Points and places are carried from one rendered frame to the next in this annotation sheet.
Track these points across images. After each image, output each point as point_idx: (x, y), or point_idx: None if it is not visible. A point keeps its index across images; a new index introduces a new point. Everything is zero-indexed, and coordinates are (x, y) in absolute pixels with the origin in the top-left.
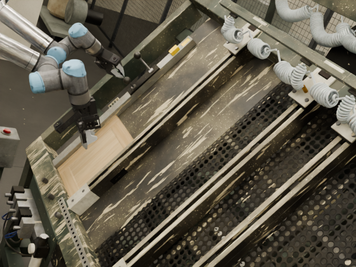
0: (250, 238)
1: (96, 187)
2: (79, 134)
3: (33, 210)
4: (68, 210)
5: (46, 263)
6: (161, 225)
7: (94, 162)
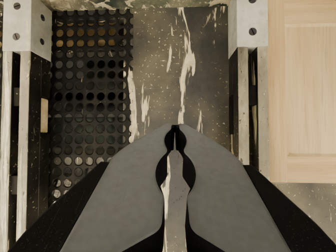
0: None
1: (236, 63)
2: (196, 197)
3: None
4: None
5: None
6: (21, 143)
7: (325, 81)
